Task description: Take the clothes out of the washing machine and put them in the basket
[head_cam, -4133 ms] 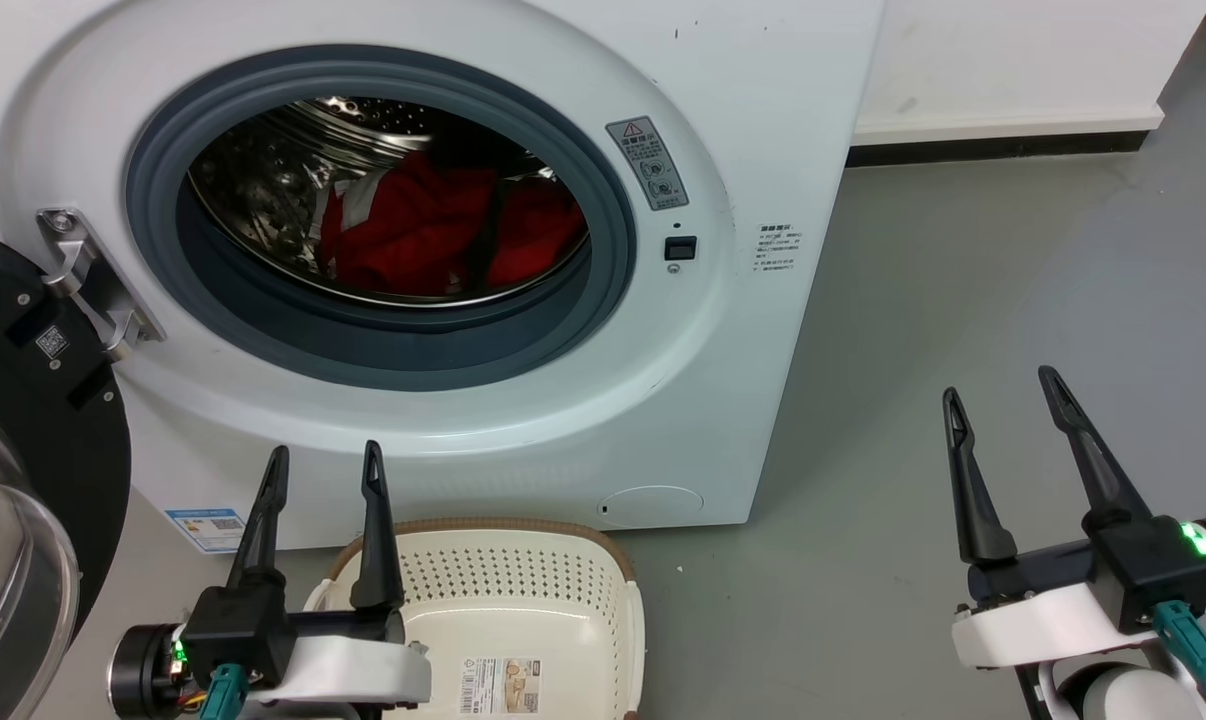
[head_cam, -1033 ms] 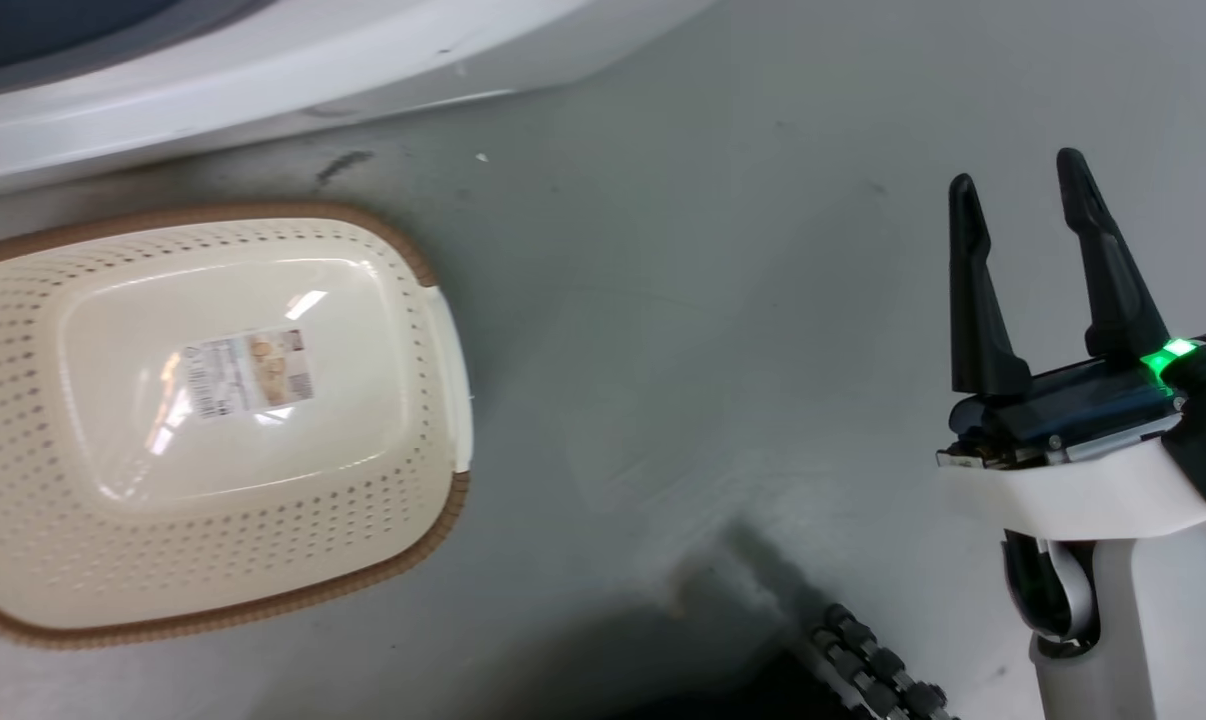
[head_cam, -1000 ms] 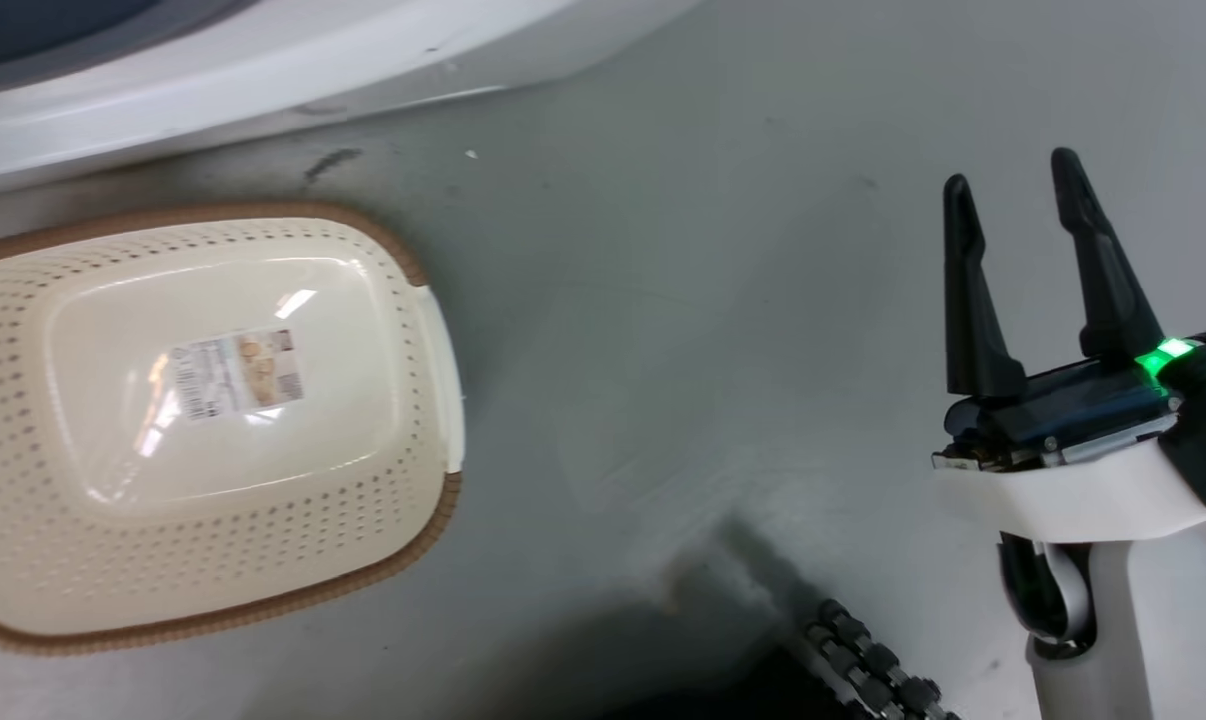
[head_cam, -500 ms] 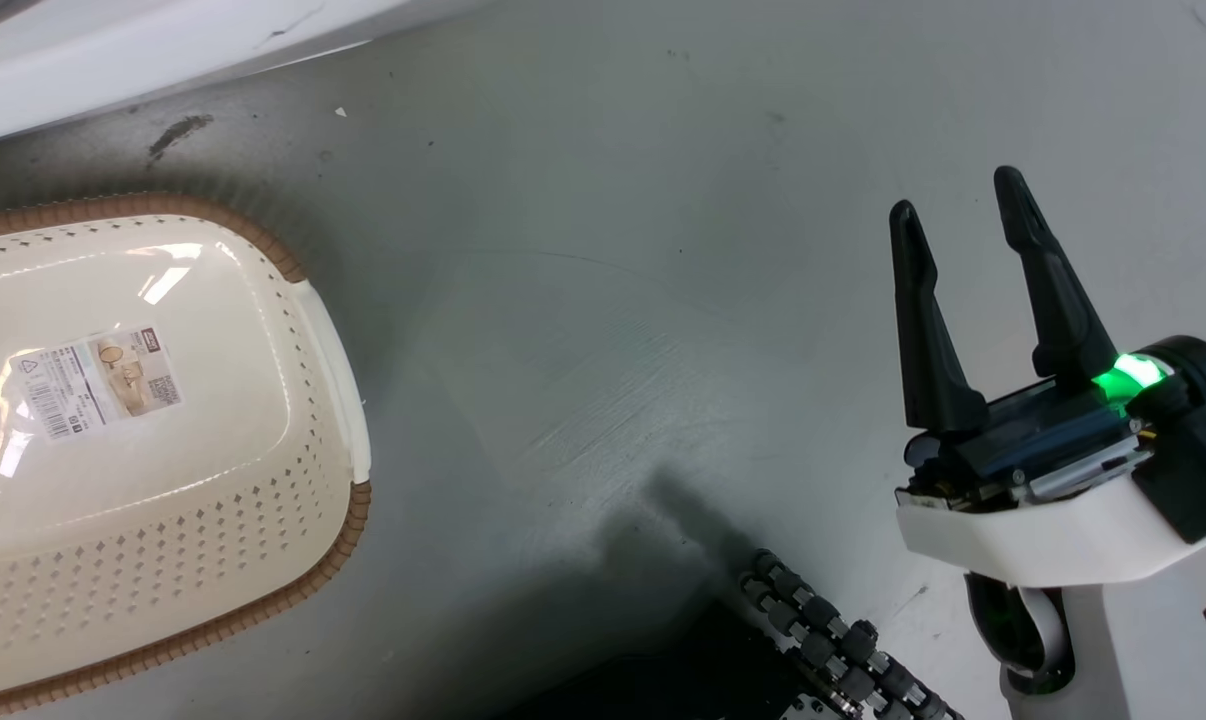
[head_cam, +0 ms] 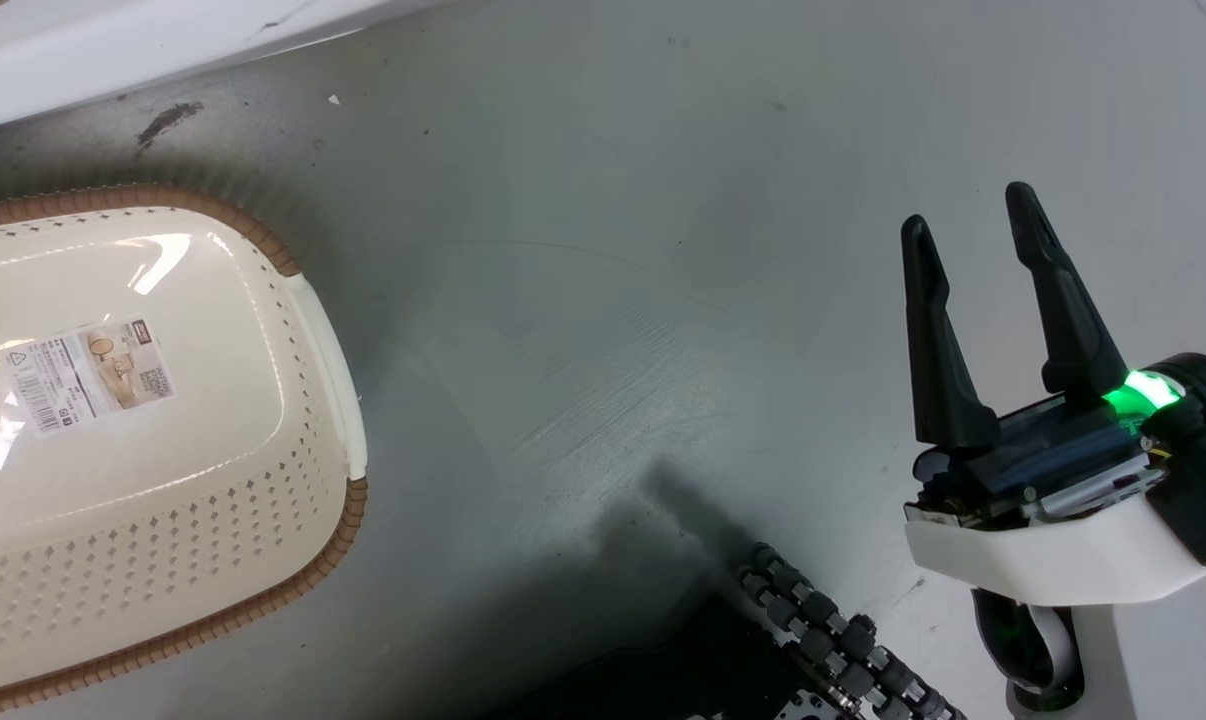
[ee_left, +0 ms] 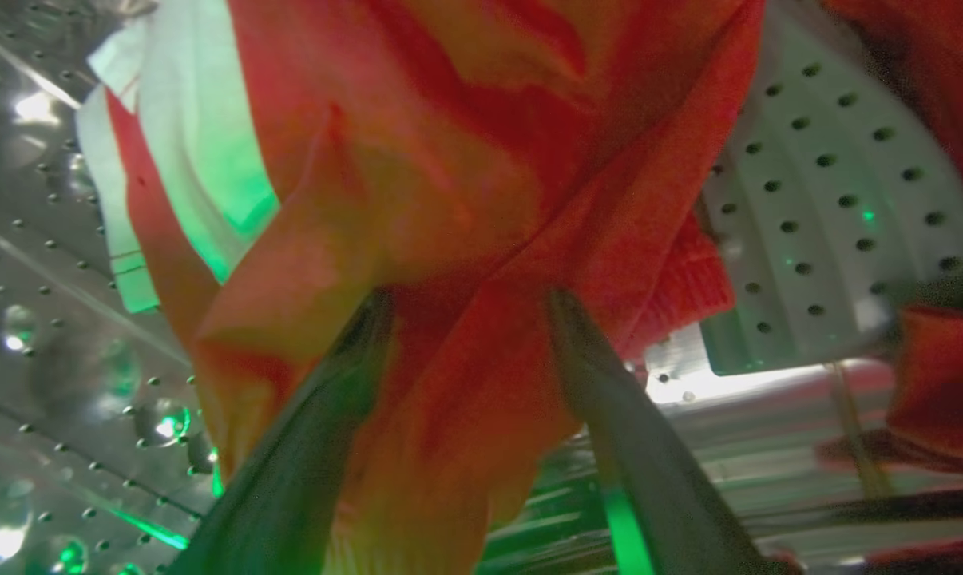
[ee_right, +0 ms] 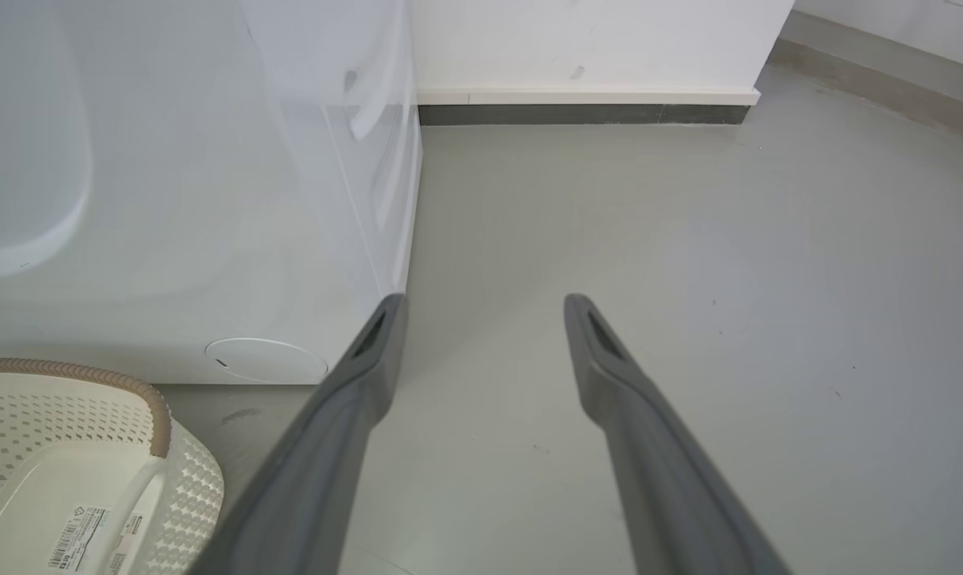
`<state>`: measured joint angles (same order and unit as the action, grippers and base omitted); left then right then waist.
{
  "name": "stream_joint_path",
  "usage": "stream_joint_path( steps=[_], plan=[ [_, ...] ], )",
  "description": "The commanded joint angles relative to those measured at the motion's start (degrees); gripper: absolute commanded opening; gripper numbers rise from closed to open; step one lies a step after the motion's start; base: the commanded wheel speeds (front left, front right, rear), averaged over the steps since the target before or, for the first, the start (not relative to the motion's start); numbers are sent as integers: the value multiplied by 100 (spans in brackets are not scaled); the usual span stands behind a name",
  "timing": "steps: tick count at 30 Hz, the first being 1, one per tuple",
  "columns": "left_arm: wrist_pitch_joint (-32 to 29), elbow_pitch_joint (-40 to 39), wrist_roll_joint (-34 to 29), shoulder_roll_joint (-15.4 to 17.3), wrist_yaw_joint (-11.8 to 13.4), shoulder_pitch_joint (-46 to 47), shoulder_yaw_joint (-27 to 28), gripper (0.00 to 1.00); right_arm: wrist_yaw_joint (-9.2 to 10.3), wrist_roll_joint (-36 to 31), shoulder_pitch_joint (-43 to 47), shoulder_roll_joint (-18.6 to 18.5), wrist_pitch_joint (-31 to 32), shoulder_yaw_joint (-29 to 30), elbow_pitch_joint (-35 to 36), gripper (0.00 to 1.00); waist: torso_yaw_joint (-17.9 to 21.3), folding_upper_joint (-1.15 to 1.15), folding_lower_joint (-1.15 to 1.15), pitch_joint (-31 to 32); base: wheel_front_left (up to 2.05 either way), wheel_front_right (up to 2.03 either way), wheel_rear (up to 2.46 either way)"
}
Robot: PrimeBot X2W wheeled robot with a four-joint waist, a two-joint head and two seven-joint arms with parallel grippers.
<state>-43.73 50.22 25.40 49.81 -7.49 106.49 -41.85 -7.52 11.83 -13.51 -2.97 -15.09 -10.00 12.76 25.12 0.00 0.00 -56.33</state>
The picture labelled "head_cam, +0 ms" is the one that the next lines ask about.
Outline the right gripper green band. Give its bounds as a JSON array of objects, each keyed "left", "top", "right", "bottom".
[{"left": 900, "top": 181, "right": 1206, "bottom": 567}]

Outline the grey flat cable loop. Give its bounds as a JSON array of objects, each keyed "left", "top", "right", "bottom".
[{"left": 971, "top": 588, "right": 1086, "bottom": 713}]

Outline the cream plastic laundry basket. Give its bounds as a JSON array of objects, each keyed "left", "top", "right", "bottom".
[{"left": 0, "top": 183, "right": 370, "bottom": 717}]

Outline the paper product label sticker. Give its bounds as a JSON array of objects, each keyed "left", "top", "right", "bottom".
[{"left": 0, "top": 317, "right": 177, "bottom": 437}]

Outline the black roller omni wheel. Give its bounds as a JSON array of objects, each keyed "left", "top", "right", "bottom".
[{"left": 736, "top": 542, "right": 968, "bottom": 720}]

